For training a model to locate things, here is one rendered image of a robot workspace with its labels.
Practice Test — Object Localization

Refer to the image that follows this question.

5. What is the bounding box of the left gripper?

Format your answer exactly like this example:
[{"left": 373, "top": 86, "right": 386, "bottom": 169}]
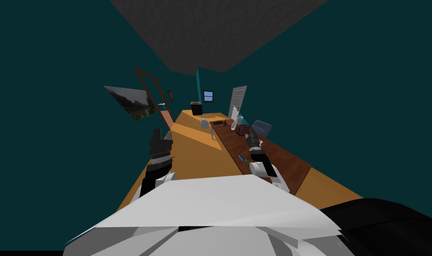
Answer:
[{"left": 149, "top": 128, "right": 174, "bottom": 159}]

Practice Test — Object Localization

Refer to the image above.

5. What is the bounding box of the grey blue chair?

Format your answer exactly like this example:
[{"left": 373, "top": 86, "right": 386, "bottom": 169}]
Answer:
[{"left": 251, "top": 120, "right": 273, "bottom": 139}]

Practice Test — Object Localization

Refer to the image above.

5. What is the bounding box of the mountain landscape wall picture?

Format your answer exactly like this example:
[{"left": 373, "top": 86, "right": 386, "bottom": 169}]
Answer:
[{"left": 104, "top": 85, "right": 157, "bottom": 122}]

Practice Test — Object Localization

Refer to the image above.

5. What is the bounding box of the reddish brown door leaf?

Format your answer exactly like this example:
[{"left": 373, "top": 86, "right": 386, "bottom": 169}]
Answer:
[{"left": 160, "top": 110, "right": 176, "bottom": 131}]

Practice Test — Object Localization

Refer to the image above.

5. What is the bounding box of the dark brown wooden table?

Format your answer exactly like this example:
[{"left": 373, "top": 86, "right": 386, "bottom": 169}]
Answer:
[{"left": 209, "top": 120, "right": 312, "bottom": 196}]

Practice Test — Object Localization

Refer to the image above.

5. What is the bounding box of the white door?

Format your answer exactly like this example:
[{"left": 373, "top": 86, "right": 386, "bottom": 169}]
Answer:
[{"left": 228, "top": 85, "right": 248, "bottom": 118}]

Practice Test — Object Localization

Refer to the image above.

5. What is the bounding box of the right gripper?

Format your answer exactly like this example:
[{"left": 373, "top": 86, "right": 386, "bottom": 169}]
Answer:
[{"left": 246, "top": 133, "right": 263, "bottom": 152}]

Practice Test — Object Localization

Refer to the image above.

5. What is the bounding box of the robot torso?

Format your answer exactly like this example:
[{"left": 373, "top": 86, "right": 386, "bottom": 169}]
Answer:
[{"left": 63, "top": 174, "right": 356, "bottom": 256}]

